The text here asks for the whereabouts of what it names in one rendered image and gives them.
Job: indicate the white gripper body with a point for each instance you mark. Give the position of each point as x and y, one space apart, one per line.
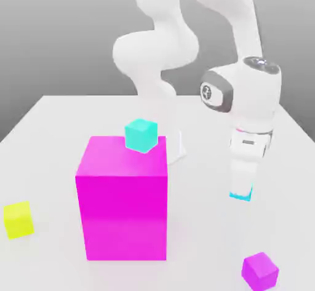
248 150

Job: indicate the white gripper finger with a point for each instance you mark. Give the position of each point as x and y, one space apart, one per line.
244 175

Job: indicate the small cyan cube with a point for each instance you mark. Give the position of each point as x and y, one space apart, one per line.
242 197

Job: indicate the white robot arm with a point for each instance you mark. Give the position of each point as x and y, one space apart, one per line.
157 54

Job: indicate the small purple cube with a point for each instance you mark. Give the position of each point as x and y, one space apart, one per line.
259 271

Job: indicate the small turquoise cube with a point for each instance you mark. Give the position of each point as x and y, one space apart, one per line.
140 136

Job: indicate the small yellow cube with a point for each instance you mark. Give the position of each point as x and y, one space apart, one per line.
18 220

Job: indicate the large magenta box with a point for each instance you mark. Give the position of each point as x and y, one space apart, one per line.
123 209

